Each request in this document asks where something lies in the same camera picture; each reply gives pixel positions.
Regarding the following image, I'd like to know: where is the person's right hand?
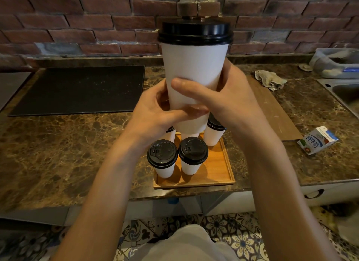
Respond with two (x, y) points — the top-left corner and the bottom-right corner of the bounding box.
(171, 58), (277, 148)

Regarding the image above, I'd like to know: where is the crumpled beige rag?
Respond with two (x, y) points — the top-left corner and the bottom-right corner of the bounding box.
(254, 69), (288, 92)

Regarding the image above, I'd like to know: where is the person's left forearm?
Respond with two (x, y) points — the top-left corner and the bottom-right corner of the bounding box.
(52, 144), (149, 261)

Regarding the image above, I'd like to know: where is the black drawer handle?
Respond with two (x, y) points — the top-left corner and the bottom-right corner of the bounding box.
(304, 189), (325, 200)

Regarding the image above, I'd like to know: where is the steel sink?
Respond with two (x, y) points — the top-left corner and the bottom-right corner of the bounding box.
(316, 78), (359, 119)

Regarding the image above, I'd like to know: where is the person's light grey clothing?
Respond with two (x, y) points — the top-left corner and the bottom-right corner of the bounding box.
(128, 224), (239, 261)

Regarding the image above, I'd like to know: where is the white plastic bag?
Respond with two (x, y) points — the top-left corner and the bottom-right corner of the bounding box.
(336, 209), (359, 248)

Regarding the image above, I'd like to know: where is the person's right forearm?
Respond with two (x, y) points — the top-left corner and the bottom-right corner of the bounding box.
(244, 134), (341, 261)

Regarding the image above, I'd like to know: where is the person's left hand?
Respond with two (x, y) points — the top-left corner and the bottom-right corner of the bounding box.
(123, 79), (210, 153)

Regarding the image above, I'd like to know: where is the brown flat board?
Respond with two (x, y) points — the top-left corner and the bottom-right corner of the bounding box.
(246, 75), (304, 142)

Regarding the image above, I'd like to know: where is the white blue milk carton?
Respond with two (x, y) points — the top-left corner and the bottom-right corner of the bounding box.
(297, 125), (340, 156)

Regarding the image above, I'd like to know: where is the square wooden tray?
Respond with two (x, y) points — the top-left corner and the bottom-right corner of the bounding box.
(153, 131), (236, 190)

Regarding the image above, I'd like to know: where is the yellow slipper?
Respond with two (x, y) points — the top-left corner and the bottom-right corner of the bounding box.
(310, 206), (335, 234)

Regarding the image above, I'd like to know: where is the clear plastic container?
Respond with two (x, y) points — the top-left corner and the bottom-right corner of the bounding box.
(309, 48), (359, 79)

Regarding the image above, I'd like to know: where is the white drawer front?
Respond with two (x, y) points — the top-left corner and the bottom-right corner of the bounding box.
(301, 180), (359, 208)

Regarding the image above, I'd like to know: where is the grey metal panel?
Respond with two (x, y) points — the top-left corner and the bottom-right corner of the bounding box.
(0, 71), (32, 112)

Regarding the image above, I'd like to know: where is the black rubber mat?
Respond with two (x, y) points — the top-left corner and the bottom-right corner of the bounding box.
(8, 66), (145, 117)

